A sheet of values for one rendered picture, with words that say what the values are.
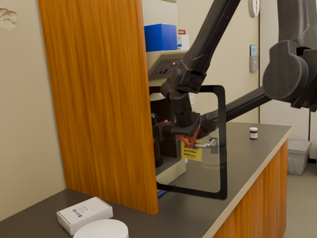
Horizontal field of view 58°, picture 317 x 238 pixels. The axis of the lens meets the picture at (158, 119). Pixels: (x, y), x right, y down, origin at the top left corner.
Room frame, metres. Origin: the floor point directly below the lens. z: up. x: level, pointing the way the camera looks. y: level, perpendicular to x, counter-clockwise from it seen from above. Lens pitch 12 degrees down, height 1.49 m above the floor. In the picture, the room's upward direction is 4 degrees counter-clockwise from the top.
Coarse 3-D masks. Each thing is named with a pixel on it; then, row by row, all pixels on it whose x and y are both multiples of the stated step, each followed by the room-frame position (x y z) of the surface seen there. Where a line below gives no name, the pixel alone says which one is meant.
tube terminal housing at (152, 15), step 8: (144, 0) 1.12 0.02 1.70; (152, 0) 1.16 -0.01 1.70; (160, 0) 1.20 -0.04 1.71; (144, 8) 1.11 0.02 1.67; (152, 8) 1.15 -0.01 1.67; (160, 8) 1.20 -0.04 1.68; (168, 8) 1.25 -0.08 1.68; (176, 8) 1.30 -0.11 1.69; (144, 16) 1.11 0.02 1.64; (152, 16) 1.15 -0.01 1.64; (160, 16) 1.20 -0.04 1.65; (168, 16) 1.25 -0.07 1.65; (176, 16) 1.30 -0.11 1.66; (144, 24) 1.11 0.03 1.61; (152, 24) 1.15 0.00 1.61; (176, 24) 1.30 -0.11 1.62; (176, 32) 1.29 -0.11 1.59; (152, 80) 1.13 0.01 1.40; (160, 80) 1.17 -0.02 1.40
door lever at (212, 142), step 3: (210, 141) 0.91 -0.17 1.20; (213, 141) 0.91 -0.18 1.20; (195, 144) 0.89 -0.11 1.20; (198, 144) 0.88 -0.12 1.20; (201, 144) 0.88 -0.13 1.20; (204, 144) 0.87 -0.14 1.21; (207, 144) 0.87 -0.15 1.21; (210, 144) 0.87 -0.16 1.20; (213, 144) 0.91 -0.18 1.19; (198, 147) 0.89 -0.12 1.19; (201, 147) 0.88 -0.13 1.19; (204, 147) 0.87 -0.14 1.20; (207, 147) 0.87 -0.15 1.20; (210, 147) 0.87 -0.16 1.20
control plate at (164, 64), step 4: (164, 60) 1.03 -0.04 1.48; (168, 60) 1.06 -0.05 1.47; (172, 60) 1.08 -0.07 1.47; (176, 60) 1.11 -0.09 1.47; (160, 64) 1.03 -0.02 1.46; (164, 64) 1.06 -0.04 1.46; (168, 64) 1.08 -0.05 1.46; (172, 64) 1.11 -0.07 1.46; (176, 64) 1.14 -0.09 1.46; (156, 68) 1.04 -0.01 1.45; (160, 68) 1.06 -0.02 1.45; (164, 68) 1.08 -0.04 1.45; (168, 68) 1.11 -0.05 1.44; (172, 68) 1.14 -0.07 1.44; (168, 72) 1.14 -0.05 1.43; (172, 72) 1.17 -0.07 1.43; (152, 76) 1.06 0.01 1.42; (156, 76) 1.09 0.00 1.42
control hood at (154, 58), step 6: (150, 54) 1.00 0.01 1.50; (156, 54) 0.99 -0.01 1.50; (162, 54) 0.99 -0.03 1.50; (168, 54) 1.02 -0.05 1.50; (174, 54) 1.06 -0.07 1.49; (180, 54) 1.10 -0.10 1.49; (150, 60) 1.01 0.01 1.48; (156, 60) 1.00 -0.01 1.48; (150, 66) 1.01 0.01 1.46; (156, 66) 1.02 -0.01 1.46; (150, 72) 1.03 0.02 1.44; (150, 78) 1.07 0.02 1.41
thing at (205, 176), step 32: (160, 96) 1.00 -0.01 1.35; (192, 96) 0.94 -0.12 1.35; (224, 96) 0.89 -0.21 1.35; (160, 128) 1.01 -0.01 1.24; (224, 128) 0.89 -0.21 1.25; (160, 160) 1.01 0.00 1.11; (192, 160) 0.95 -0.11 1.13; (224, 160) 0.89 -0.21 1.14; (192, 192) 0.95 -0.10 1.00; (224, 192) 0.90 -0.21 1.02
